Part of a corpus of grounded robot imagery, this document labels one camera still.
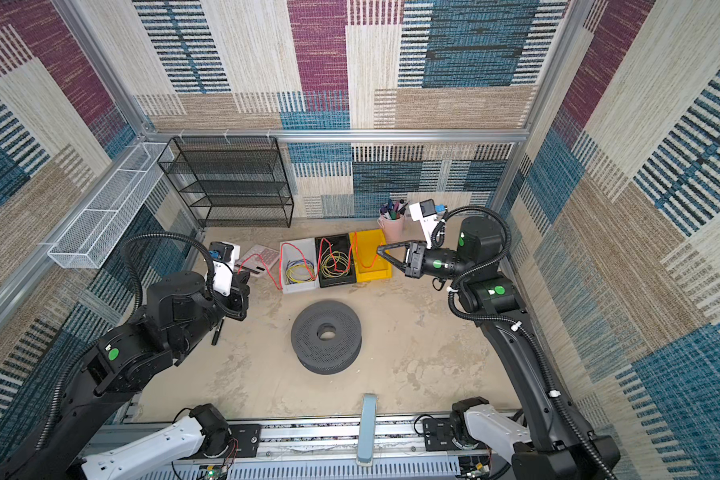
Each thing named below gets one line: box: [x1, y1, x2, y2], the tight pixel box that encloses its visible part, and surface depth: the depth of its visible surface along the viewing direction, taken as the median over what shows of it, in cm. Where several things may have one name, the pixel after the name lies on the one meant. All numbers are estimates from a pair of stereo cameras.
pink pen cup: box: [377, 199, 410, 245], surface depth 110 cm
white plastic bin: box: [279, 237, 319, 294], surface depth 104 cm
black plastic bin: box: [315, 233, 356, 288], surface depth 102 cm
